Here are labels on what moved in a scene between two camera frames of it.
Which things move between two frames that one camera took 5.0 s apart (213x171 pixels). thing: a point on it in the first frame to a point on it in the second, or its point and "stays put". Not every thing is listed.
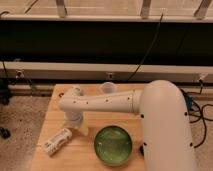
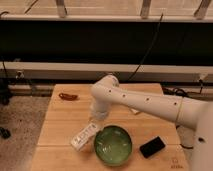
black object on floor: x=5 y=133 stays put
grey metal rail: x=106 y=71 stays put
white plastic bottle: x=50 y=146 to x=84 y=137
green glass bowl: x=113 y=145 stays put
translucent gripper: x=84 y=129 to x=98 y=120
